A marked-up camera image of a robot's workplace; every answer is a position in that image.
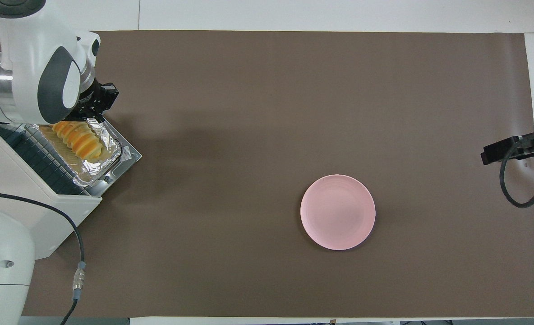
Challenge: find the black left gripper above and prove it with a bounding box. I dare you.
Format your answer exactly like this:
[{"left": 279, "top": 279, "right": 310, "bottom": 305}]
[{"left": 69, "top": 79, "right": 120, "bottom": 125}]

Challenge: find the sliced yellow bread loaf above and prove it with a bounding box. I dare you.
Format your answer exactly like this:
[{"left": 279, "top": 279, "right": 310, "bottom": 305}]
[{"left": 51, "top": 121, "right": 104, "bottom": 162}]

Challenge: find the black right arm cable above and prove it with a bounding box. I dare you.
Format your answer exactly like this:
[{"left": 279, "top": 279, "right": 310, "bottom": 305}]
[{"left": 499, "top": 139, "right": 534, "bottom": 209}]

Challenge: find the metal oven rack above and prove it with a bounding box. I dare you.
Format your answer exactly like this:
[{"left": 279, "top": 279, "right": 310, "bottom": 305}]
[{"left": 0, "top": 124, "right": 89, "bottom": 196}]

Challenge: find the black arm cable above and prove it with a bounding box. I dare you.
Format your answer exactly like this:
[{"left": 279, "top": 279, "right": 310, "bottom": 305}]
[
  {"left": 499, "top": 139, "right": 534, "bottom": 209},
  {"left": 0, "top": 44, "right": 88, "bottom": 325}
]

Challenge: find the glass oven door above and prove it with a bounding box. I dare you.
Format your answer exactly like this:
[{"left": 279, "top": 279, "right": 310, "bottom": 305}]
[{"left": 89, "top": 115, "right": 143, "bottom": 198}]

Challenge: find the aluminium foil tray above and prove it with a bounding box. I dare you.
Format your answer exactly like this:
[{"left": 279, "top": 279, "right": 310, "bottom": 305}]
[{"left": 25, "top": 118, "right": 123, "bottom": 187}]

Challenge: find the cream toaster oven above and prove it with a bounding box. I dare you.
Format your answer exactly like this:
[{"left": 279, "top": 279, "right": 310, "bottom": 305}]
[{"left": 0, "top": 122, "right": 103, "bottom": 271}]

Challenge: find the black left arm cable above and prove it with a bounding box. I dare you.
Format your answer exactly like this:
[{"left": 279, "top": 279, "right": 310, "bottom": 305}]
[{"left": 0, "top": 44, "right": 88, "bottom": 325}]

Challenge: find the brown table mat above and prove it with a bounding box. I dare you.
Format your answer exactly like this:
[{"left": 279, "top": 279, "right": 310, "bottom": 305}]
[{"left": 0, "top": 31, "right": 534, "bottom": 318}]

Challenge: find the pink round plate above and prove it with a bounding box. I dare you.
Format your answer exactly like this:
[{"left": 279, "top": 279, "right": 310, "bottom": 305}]
[{"left": 300, "top": 174, "right": 377, "bottom": 251}]

